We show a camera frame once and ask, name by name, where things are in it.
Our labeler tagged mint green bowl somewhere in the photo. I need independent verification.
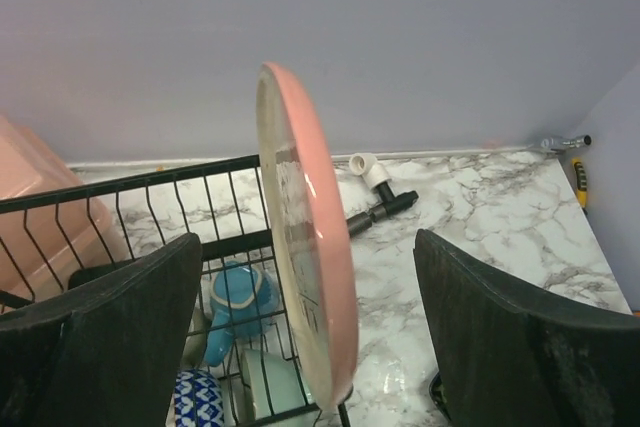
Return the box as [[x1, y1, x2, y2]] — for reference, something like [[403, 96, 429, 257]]
[[241, 349, 314, 420]]

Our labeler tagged blue patterned bowl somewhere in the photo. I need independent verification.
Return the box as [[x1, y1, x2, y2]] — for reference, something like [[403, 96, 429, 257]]
[[166, 369, 225, 427]]

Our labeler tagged black and white pipe fitting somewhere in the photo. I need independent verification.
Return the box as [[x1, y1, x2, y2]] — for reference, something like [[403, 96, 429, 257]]
[[347, 153, 419, 237]]

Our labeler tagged black wire dish rack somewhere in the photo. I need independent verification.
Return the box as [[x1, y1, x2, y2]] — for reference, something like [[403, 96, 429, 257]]
[[0, 154, 354, 427]]

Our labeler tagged pink plastic storage box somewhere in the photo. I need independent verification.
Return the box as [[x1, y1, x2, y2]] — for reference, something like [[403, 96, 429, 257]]
[[1, 118, 129, 301]]

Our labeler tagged black floral square plate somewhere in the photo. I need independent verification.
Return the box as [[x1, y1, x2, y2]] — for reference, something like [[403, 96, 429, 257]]
[[429, 372, 449, 417]]

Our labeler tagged yellow black tool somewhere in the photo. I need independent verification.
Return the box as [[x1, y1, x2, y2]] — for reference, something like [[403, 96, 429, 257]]
[[571, 157, 588, 210]]

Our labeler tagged grey ceramic mug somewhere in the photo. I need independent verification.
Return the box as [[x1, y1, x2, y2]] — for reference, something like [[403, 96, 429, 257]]
[[180, 308, 211, 370]]

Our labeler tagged pink and cream plate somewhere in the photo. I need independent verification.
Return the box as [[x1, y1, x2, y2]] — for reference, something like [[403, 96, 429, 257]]
[[256, 62, 359, 411]]

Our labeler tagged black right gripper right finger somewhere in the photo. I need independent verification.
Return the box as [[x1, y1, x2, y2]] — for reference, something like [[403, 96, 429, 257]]
[[413, 230, 639, 426]]

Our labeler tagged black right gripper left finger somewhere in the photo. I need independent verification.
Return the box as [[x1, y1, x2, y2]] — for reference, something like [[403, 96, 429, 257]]
[[0, 232, 204, 427]]

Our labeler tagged blue floral mug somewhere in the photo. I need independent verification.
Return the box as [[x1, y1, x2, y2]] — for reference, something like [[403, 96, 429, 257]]
[[204, 261, 280, 367]]

